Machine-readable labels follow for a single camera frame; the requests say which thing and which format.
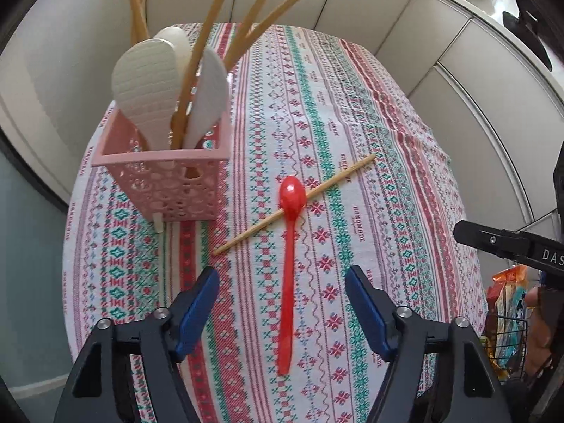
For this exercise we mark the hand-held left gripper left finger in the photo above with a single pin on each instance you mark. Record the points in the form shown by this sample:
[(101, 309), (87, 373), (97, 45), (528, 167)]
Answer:
[(196, 313)]

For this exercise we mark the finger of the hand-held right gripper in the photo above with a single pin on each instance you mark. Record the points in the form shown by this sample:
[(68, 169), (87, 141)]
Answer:
[(489, 240)]

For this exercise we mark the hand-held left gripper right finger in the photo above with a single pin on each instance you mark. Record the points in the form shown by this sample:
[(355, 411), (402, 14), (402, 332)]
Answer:
[(365, 308)]

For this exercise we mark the pink perforated utensil basket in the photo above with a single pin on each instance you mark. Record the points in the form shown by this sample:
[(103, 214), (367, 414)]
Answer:
[(176, 185)]

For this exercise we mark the red plastic spoon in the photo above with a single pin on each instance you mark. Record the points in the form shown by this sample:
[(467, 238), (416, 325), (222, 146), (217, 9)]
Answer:
[(291, 198)]

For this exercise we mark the white textured rice paddle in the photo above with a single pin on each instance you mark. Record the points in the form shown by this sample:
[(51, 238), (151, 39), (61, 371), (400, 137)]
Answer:
[(141, 83)]

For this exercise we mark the person's right hand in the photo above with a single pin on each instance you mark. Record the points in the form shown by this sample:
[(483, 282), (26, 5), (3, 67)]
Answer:
[(538, 343)]

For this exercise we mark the orange snack packet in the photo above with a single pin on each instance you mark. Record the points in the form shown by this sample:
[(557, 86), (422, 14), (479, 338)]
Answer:
[(506, 282)]

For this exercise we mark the blue white snack packet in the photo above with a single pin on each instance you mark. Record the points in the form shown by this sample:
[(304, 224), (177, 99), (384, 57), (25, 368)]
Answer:
[(513, 326)]

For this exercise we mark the red green patterned tablecloth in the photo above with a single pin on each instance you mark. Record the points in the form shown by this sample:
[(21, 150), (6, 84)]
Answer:
[(352, 110)]

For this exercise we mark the black angular object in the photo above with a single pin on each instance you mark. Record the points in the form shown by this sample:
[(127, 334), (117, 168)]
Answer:
[(528, 31)]

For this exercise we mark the white counter ledge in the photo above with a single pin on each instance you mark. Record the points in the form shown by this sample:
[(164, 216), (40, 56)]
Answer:
[(484, 13)]

